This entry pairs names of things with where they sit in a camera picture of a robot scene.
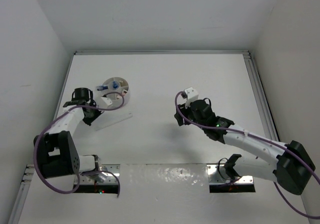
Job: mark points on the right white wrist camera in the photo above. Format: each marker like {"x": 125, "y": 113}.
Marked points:
{"x": 190, "y": 95}

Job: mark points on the aluminium frame rail left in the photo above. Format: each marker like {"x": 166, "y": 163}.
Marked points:
{"x": 22, "y": 194}

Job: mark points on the small blue-capped glue bottle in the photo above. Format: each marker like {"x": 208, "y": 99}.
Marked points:
{"x": 114, "y": 85}

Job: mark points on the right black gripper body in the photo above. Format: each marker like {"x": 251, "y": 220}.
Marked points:
{"x": 187, "y": 113}

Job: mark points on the aluminium frame rail right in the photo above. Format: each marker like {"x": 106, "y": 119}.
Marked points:
{"x": 269, "y": 127}

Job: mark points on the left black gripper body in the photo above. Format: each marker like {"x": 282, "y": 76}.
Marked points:
{"x": 90, "y": 116}

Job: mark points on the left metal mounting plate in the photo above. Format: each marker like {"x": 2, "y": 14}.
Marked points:
{"x": 103, "y": 181}

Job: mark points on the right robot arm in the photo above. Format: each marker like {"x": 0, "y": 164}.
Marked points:
{"x": 289, "y": 165}

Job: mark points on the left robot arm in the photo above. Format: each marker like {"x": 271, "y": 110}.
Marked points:
{"x": 57, "y": 154}

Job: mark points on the metal mounting plate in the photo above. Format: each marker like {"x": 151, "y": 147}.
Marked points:
{"x": 217, "y": 184}
{"x": 103, "y": 181}

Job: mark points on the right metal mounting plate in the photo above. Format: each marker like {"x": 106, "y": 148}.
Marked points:
{"x": 217, "y": 184}

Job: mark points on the white round compartment organizer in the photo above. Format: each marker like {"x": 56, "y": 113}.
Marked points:
{"x": 115, "y": 95}

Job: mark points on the clear blue pen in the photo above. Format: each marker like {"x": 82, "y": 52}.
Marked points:
{"x": 102, "y": 87}

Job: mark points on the aluminium frame rail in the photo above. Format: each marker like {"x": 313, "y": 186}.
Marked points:
{"x": 269, "y": 127}
{"x": 22, "y": 194}

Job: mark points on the clear plastic ruler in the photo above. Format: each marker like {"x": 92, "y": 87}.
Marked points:
{"x": 109, "y": 119}

